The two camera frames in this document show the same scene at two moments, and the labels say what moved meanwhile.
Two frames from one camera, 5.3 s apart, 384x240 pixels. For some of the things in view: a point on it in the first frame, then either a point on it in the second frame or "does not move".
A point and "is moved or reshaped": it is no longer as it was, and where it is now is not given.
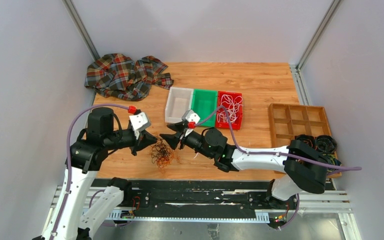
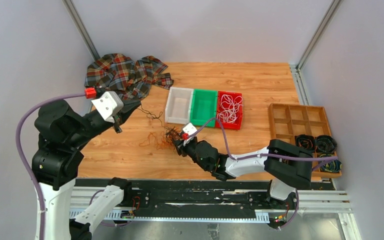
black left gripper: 145,139 to 129,106
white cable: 228,112 does not move
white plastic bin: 179,101 does not move
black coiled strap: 308,139 does not move
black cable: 161,152 to 173,134
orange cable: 162,161 is moved or reshaped
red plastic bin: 233,102 does not move
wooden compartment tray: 287,121 does not move
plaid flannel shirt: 117,76 does not move
